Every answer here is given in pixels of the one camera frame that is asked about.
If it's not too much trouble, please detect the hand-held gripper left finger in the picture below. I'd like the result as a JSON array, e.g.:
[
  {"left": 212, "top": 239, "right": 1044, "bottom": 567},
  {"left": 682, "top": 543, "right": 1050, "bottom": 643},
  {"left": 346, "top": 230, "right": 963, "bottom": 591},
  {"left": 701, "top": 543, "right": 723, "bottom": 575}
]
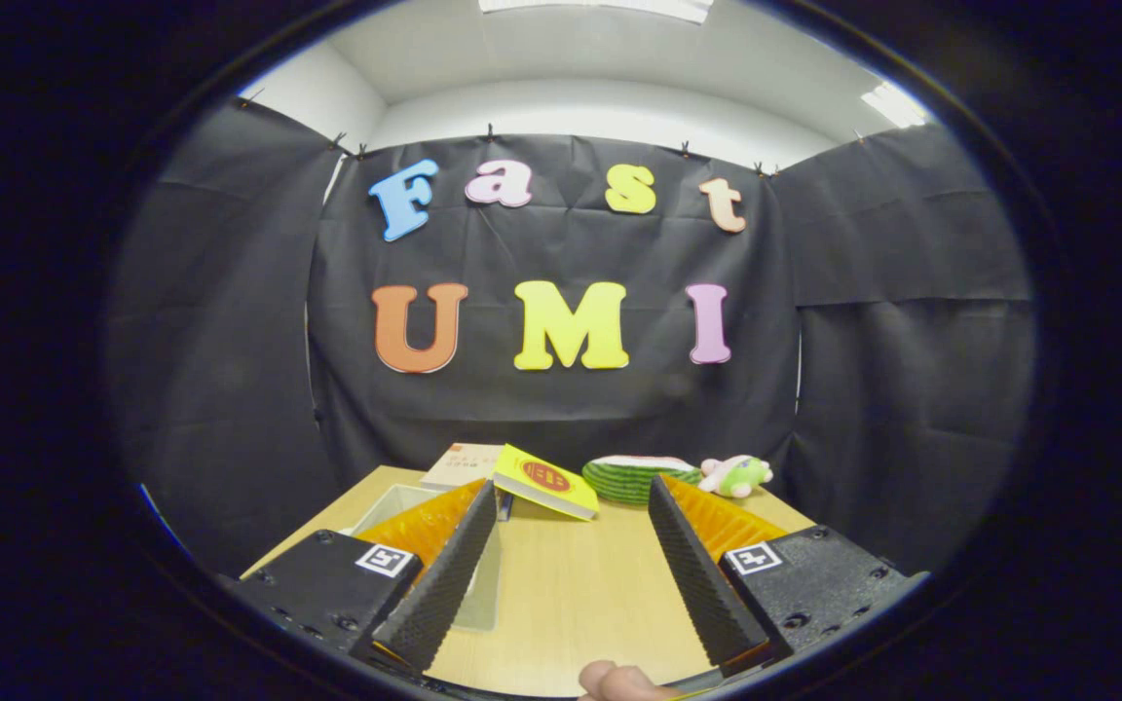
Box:
[{"left": 230, "top": 479, "right": 501, "bottom": 678}]

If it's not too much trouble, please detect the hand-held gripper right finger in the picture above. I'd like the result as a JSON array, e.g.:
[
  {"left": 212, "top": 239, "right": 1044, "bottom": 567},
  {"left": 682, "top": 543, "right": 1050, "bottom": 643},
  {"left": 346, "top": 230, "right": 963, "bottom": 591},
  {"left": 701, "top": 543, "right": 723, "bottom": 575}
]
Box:
[{"left": 647, "top": 474, "right": 927, "bottom": 678}]

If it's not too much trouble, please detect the white fabric storage box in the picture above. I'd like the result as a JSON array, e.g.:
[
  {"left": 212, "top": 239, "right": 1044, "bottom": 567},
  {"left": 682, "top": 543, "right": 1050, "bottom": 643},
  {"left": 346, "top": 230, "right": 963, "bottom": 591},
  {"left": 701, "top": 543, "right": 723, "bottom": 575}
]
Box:
[{"left": 345, "top": 482, "right": 505, "bottom": 634}]

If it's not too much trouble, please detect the pink and green plush toy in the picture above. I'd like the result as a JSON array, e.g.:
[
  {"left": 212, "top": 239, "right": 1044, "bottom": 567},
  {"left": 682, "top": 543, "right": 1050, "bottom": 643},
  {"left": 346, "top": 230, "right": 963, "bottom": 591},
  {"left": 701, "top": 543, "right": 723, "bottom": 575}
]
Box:
[{"left": 697, "top": 455, "right": 774, "bottom": 499}]

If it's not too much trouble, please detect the beige book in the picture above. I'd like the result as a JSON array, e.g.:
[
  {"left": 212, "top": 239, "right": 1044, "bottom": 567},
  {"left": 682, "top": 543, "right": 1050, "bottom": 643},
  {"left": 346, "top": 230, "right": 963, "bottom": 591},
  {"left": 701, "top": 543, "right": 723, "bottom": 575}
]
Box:
[{"left": 420, "top": 443, "right": 505, "bottom": 491}]

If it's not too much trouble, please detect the watermelon slice plush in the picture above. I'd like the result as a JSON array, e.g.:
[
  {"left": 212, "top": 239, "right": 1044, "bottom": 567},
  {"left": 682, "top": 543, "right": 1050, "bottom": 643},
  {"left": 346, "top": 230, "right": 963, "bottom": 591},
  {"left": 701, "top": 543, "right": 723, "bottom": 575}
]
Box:
[{"left": 582, "top": 455, "right": 703, "bottom": 505}]

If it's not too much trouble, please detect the yellow book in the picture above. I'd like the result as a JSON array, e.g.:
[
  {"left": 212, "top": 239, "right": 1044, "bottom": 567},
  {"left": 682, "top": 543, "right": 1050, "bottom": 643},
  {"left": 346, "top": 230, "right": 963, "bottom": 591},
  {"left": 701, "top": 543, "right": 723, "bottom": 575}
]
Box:
[{"left": 491, "top": 444, "right": 601, "bottom": 522}]

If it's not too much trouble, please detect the small ceiling light panel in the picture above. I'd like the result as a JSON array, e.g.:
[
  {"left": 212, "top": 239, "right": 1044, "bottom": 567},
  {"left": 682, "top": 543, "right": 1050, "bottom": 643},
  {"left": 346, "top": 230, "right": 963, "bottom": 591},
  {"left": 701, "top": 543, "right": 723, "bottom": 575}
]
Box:
[{"left": 861, "top": 83, "right": 927, "bottom": 129}]

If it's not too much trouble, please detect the long ceiling light panel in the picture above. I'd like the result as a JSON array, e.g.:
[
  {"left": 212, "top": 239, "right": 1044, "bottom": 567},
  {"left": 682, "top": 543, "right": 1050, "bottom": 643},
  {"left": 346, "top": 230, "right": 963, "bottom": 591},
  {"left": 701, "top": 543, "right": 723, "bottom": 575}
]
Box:
[{"left": 478, "top": 0, "right": 715, "bottom": 25}]

